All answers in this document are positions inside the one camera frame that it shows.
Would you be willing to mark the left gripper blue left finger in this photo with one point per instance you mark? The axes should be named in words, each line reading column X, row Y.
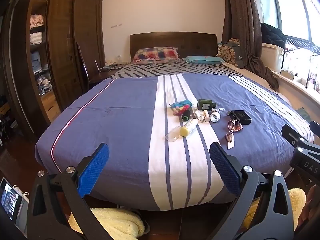
column 90, row 169

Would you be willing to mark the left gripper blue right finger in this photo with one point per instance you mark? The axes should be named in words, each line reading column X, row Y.
column 228, row 168

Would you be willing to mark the plaid ribbon bow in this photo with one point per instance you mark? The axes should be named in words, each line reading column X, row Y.
column 233, row 127

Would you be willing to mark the black small box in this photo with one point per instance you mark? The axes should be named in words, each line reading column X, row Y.
column 240, row 117

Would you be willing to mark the white tape roll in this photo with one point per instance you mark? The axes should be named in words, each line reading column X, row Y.
column 215, row 116

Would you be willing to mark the cream white tube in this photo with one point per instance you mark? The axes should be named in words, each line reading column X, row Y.
column 206, row 116

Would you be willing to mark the clear plastic container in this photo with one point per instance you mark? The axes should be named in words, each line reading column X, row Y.
column 174, row 134

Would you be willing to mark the yellow round sponge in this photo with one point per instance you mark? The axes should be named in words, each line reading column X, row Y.
column 185, row 131

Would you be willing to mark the white paper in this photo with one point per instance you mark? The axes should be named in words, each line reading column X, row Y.
column 200, row 115

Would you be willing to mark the dark green bottle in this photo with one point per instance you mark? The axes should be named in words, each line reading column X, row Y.
column 205, row 104

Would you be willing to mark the black thread spool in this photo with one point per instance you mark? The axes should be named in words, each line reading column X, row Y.
column 186, row 115

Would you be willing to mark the colourful pompom toy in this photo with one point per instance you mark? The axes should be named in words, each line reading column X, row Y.
column 178, row 111

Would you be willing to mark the blue snack wrapper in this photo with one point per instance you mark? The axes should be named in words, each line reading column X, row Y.
column 181, row 104

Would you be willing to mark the person's right hand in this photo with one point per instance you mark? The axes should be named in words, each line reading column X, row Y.
column 308, row 213

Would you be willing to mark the yellow fluffy blanket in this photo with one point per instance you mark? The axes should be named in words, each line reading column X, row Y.
column 120, row 223

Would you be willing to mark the blue white striped bed cover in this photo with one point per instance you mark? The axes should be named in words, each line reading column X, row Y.
column 149, row 168

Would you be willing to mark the tablet device screen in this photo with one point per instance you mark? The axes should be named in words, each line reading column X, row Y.
column 15, row 207

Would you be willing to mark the dark wooden nightstand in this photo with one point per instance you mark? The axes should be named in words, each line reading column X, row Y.
column 95, row 79

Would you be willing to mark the white storage box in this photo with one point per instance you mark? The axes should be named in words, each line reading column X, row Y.
column 272, row 57

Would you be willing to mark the teal pillow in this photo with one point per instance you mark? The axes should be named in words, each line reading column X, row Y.
column 204, row 59

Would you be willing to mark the black white patterned sheet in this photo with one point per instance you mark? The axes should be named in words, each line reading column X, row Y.
column 150, row 70

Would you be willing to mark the brown patterned cushion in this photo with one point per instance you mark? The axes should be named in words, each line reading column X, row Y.
column 230, row 52

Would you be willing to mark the black metal rack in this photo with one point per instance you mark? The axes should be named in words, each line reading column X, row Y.
column 294, row 43

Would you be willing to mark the plaid red blue pillow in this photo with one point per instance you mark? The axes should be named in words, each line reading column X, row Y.
column 156, row 55

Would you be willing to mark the dark wooden headboard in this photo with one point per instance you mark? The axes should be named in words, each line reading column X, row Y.
column 187, row 43

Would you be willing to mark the black jacket on box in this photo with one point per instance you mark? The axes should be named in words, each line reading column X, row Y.
column 272, row 35

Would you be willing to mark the dark wooden wardrobe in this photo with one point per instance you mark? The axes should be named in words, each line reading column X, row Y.
column 47, row 46

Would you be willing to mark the dark brown curtain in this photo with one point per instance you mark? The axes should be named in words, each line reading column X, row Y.
column 242, row 22

